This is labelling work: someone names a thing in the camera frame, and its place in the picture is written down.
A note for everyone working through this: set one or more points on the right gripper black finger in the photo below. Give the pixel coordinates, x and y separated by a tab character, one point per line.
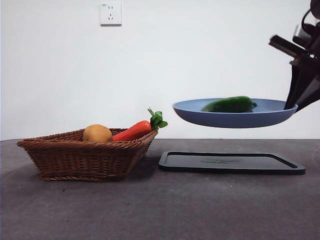
311	96
298	82

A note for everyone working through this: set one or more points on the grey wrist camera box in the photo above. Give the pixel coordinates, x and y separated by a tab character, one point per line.
300	32

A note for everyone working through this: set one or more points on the green pepper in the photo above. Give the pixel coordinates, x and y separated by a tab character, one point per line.
230	104

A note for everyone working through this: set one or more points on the brown wicker basket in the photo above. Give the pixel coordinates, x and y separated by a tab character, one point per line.
75	160

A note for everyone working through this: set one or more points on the black rectangular tray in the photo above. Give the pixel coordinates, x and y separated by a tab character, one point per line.
180	163

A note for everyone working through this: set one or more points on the yellow-brown potato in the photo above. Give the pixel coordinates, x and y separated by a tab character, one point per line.
97	134

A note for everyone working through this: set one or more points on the white wall socket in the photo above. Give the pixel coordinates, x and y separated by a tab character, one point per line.
111	14

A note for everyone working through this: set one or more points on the blue round plate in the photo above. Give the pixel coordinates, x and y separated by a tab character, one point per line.
225	121

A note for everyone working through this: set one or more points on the orange carrot with green leaves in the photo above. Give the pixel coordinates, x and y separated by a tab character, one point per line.
135	131

